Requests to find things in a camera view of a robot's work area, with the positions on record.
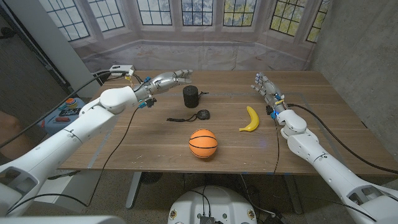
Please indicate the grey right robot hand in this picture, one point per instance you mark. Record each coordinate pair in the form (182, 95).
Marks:
(271, 91)

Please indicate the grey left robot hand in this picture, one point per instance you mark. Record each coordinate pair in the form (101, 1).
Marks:
(164, 81)

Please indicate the orange toy basketball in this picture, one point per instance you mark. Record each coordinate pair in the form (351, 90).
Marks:
(203, 143)

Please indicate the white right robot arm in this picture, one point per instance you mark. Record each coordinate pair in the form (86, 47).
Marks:
(311, 147)

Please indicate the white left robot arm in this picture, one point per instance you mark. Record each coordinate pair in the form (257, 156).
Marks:
(93, 119)

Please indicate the black cylindrical speaker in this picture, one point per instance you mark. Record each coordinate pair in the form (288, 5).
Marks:
(190, 97)

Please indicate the yellow toy banana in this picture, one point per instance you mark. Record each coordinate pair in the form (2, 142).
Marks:
(253, 119)

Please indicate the white power strip box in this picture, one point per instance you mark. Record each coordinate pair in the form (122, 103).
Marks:
(122, 69)

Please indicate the printed window backdrop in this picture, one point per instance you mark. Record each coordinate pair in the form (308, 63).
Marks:
(199, 49)

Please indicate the black fan under table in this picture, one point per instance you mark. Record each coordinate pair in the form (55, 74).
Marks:
(150, 178)

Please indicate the metal table leg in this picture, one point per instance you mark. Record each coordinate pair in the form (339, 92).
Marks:
(133, 189)
(293, 193)

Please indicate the red tool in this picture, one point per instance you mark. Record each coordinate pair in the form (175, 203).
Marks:
(62, 119)

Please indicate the white robot torso base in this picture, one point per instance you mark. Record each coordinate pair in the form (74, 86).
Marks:
(213, 203)

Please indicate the person leg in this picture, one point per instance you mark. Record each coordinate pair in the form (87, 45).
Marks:
(12, 133)

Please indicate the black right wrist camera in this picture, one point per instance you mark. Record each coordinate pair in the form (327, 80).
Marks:
(269, 109)

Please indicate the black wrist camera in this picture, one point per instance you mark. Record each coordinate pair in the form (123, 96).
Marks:
(269, 109)
(151, 102)

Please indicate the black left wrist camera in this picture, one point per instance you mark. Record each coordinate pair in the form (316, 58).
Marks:
(151, 102)

